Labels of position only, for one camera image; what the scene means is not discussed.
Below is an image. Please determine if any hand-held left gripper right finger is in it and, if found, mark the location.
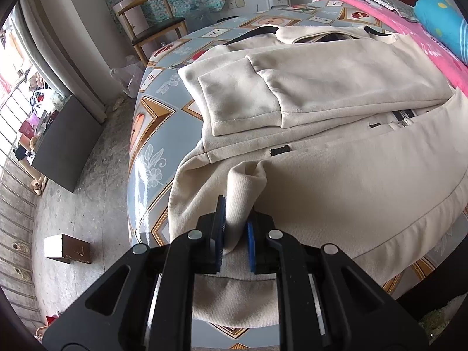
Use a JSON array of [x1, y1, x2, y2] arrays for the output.
[[247, 209, 428, 351]]

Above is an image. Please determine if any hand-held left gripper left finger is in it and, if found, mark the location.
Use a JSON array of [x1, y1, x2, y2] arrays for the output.
[[40, 195, 227, 351]]

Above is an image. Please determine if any beige zip jacket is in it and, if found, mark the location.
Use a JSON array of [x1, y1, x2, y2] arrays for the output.
[[167, 25, 468, 329]]

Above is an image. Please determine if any fruit print table cover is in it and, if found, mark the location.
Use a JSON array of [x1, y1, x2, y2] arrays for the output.
[[127, 0, 468, 351]]

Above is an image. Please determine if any brown and white box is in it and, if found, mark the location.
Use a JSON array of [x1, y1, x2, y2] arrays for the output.
[[43, 233, 92, 264]]

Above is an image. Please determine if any dark grey cabinet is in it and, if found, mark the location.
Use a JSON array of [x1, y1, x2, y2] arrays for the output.
[[31, 94, 107, 193]]

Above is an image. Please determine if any clear plastic bag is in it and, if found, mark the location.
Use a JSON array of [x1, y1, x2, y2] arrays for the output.
[[111, 56, 147, 98]]

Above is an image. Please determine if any beige shoe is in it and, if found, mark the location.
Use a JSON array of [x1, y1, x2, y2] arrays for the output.
[[30, 175, 47, 195]]

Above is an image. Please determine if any metal window railing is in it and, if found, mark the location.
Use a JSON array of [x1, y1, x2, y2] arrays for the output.
[[0, 16, 50, 302]]

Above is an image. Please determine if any wooden chair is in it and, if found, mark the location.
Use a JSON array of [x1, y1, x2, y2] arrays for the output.
[[112, 0, 190, 63]]

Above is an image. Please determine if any white plastic bag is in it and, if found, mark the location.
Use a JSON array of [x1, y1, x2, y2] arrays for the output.
[[32, 87, 63, 115]]

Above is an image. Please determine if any clear plastic water jug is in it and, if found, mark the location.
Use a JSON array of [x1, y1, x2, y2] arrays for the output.
[[186, 3, 213, 32]]

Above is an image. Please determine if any white cylinder bin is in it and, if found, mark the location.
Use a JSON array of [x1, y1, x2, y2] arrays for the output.
[[113, 1, 138, 39]]

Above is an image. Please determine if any grey curtain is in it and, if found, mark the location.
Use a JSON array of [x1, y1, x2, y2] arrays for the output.
[[18, 0, 115, 124]]

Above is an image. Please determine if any pink flower print blanket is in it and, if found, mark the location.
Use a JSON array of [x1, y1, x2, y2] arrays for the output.
[[312, 0, 468, 98]]

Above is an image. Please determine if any silver lace pillow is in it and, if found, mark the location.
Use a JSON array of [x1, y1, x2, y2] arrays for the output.
[[350, 0, 422, 23]]

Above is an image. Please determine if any blue dotted pillow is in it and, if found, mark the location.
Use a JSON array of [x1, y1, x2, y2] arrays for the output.
[[412, 0, 468, 63]]

